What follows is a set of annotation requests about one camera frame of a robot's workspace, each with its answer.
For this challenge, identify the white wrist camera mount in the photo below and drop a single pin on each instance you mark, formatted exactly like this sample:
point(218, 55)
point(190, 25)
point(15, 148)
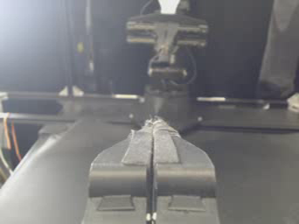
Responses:
point(170, 5)

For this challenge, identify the white frame bracket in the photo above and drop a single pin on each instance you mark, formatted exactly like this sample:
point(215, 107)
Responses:
point(71, 92)

